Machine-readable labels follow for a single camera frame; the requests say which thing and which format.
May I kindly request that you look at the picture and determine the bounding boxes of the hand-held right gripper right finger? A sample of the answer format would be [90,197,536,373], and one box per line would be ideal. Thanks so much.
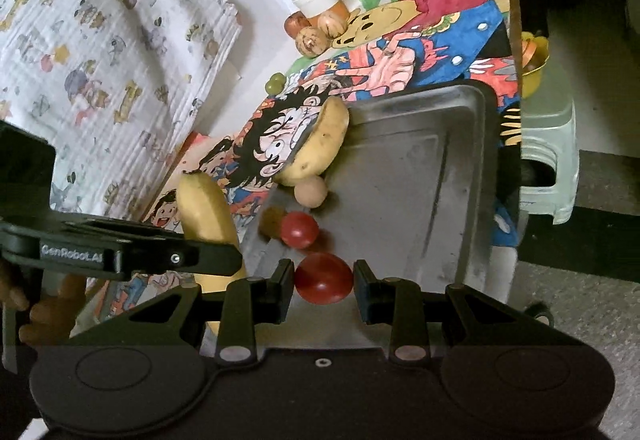
[352,259,591,365]

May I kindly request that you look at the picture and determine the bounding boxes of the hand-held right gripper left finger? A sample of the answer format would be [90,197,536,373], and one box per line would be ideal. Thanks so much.
[60,259,296,366]

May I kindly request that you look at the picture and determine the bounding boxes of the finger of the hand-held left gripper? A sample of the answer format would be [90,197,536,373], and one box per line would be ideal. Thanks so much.
[0,216,187,243]
[120,240,244,280]

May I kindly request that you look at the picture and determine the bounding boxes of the large red cherry tomato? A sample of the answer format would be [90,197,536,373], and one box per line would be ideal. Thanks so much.
[294,254,355,305]

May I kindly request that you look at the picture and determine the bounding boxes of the large yellow banana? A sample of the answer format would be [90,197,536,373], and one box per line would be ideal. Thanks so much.
[176,172,248,336]

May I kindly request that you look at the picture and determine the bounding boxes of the small red cherry tomato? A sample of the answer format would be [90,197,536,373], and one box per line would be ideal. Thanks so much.
[280,212,320,249]

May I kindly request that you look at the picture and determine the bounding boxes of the brown longan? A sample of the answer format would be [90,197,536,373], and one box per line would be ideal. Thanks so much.
[257,207,286,241]
[293,176,329,210]

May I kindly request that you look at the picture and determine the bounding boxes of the metal baking tray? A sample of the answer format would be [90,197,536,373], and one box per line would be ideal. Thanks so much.
[240,80,501,353]

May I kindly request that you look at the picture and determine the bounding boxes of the small curved banana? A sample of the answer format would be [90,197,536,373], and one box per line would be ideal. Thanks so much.
[277,96,351,187]

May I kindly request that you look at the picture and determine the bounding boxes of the person's left hand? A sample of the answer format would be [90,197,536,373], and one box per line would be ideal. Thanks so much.
[0,265,87,347]

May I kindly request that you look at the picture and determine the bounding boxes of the printed blanket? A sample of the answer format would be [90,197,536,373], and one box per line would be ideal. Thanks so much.
[0,0,241,221]

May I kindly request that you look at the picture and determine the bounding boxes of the pale green plastic stool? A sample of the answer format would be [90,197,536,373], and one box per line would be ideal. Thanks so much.
[517,92,581,227]

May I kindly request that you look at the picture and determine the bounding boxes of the red apple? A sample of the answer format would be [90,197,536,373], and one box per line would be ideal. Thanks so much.
[284,12,313,38]

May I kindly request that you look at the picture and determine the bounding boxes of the cartoon printed table cover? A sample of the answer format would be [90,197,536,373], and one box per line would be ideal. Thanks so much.
[95,0,523,321]

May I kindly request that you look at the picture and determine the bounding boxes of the yellow bowl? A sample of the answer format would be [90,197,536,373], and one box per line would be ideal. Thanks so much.
[520,31,551,100]

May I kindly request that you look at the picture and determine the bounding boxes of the white jar with orange band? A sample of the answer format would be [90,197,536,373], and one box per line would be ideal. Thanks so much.
[290,0,351,37]

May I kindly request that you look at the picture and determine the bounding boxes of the orange plastic piece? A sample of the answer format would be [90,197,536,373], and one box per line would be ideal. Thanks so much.
[521,37,540,67]

